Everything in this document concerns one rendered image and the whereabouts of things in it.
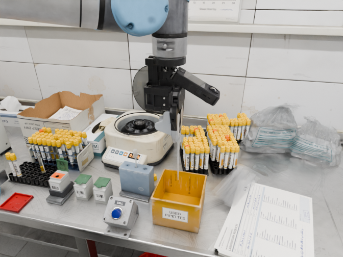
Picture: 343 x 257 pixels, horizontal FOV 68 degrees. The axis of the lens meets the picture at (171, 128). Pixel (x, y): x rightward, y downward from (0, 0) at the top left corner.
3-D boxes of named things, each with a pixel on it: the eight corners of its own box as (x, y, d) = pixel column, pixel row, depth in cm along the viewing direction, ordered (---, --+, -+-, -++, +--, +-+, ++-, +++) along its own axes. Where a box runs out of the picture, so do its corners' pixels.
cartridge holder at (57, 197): (46, 202, 79) (44, 193, 78) (64, 183, 87) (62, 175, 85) (61, 205, 78) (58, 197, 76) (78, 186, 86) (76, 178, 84)
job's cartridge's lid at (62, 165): (55, 157, 79) (56, 156, 80) (57, 170, 81) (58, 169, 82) (66, 159, 79) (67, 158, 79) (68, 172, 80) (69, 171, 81)
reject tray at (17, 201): (-2, 209, 77) (-2, 207, 76) (15, 194, 83) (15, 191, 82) (18, 213, 75) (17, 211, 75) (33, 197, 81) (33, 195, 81)
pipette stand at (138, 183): (119, 195, 82) (116, 170, 77) (129, 181, 88) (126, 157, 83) (148, 202, 79) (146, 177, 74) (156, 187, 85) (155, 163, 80)
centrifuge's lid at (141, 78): (130, 59, 106) (140, 57, 113) (131, 116, 116) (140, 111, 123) (178, 64, 99) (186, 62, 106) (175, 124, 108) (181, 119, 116)
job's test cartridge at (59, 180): (52, 194, 80) (47, 178, 77) (61, 184, 84) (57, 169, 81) (63, 197, 79) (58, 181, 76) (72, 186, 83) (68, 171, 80)
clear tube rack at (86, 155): (32, 164, 96) (27, 149, 93) (49, 151, 105) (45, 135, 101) (80, 173, 92) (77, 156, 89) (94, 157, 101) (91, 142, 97)
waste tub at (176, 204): (151, 225, 72) (150, 198, 67) (164, 192, 83) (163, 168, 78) (198, 234, 69) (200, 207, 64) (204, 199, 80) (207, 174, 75)
